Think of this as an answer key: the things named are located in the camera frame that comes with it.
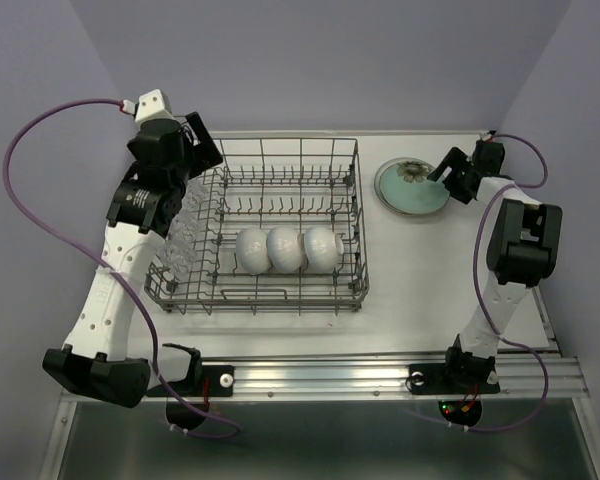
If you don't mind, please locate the light green flower plate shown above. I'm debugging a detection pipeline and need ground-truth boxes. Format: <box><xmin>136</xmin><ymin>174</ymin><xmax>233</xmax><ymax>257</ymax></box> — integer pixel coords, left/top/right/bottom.
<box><xmin>374</xmin><ymin>157</ymin><xmax>450</xmax><ymax>215</ymax></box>

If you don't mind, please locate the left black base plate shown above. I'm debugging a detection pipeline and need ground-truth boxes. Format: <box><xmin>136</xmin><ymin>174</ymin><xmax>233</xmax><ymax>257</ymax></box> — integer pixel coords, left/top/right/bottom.
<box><xmin>129</xmin><ymin>363</ymin><xmax>234</xmax><ymax>398</ymax></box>

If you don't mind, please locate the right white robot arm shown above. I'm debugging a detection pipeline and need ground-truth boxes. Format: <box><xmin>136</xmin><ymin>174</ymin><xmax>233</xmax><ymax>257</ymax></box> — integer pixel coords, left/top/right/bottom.
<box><xmin>410</xmin><ymin>136</ymin><xmax>563</xmax><ymax>395</ymax></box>

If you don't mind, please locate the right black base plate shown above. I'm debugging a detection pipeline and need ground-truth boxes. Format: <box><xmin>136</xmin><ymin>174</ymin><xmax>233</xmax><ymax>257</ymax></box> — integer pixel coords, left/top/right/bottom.
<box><xmin>406</xmin><ymin>363</ymin><xmax>501</xmax><ymax>396</ymax></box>

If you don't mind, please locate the clear glass cup middle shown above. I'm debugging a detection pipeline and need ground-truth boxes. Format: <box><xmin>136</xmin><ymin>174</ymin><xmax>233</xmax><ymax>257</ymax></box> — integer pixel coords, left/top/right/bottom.
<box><xmin>167</xmin><ymin>210</ymin><xmax>203</xmax><ymax>244</ymax></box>

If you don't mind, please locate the grey wire dish rack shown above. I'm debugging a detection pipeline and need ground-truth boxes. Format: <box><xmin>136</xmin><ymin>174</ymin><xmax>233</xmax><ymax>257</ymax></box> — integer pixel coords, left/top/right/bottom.
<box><xmin>144</xmin><ymin>137</ymin><xmax>369</xmax><ymax>315</ymax></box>

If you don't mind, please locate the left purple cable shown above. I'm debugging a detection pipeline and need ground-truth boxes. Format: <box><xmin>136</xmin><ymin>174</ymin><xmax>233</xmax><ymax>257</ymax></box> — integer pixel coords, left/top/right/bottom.
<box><xmin>3</xmin><ymin>97</ymin><xmax>241</xmax><ymax>441</ymax></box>

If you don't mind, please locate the white ribbed bowl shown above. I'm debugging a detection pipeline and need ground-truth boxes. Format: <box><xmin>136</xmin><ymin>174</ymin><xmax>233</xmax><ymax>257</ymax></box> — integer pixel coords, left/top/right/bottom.
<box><xmin>235</xmin><ymin>228</ymin><xmax>272</xmax><ymax>275</ymax></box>
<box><xmin>266</xmin><ymin>226</ymin><xmax>305</xmax><ymax>274</ymax></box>
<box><xmin>304</xmin><ymin>226</ymin><xmax>344</xmax><ymax>273</ymax></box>

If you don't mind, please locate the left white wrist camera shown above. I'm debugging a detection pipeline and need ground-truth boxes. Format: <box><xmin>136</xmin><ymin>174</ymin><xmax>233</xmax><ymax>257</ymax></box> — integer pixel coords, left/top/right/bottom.
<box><xmin>120</xmin><ymin>89</ymin><xmax>175</xmax><ymax>127</ymax></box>

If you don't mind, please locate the clear glass cup front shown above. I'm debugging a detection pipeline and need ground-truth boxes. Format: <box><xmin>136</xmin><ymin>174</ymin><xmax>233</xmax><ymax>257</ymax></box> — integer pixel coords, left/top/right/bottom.
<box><xmin>156</xmin><ymin>240</ymin><xmax>197</xmax><ymax>276</ymax></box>

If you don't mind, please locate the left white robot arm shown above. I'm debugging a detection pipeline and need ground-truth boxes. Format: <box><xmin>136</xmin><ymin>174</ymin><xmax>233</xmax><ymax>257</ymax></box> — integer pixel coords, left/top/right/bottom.
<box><xmin>42</xmin><ymin>112</ymin><xmax>223</xmax><ymax>408</ymax></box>

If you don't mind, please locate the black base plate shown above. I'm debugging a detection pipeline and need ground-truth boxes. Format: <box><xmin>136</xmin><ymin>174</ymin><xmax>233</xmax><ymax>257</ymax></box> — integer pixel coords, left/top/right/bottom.
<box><xmin>406</xmin><ymin>363</ymin><xmax>501</xmax><ymax>396</ymax></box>
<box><xmin>129</xmin><ymin>363</ymin><xmax>234</xmax><ymax>398</ymax></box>

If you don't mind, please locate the aluminium mounting rail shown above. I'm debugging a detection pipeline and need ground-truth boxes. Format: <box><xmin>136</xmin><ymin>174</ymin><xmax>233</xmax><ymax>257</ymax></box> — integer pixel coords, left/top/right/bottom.
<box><xmin>205</xmin><ymin>352</ymin><xmax>589</xmax><ymax>403</ymax></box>

